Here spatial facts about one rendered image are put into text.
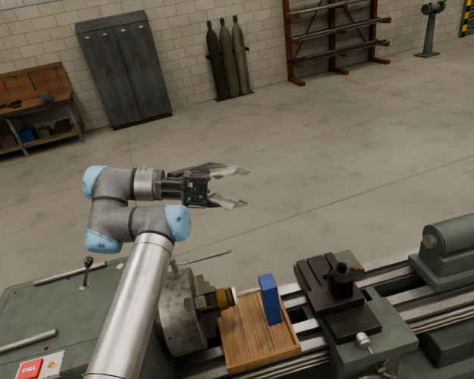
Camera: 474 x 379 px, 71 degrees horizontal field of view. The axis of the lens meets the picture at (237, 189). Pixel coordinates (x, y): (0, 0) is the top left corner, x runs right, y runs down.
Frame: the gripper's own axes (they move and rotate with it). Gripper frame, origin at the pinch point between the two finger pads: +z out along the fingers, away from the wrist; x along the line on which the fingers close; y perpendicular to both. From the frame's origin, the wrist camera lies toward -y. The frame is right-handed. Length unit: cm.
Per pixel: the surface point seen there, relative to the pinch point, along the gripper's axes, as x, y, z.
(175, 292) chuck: -49, -31, -19
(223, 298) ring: -56, -37, -1
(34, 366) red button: -61, -9, -58
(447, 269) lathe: -44, -46, 94
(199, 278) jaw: -54, -50, -11
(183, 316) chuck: -55, -25, -16
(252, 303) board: -71, -57, 13
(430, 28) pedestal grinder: 202, -723, 465
